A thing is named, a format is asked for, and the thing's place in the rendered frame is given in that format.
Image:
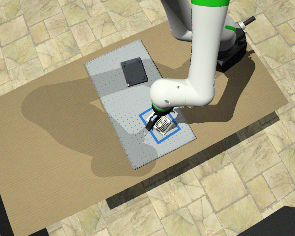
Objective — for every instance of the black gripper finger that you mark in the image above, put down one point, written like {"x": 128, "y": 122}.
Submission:
{"x": 152, "y": 122}

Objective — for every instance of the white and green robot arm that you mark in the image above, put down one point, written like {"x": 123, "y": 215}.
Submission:
{"x": 212, "y": 32}

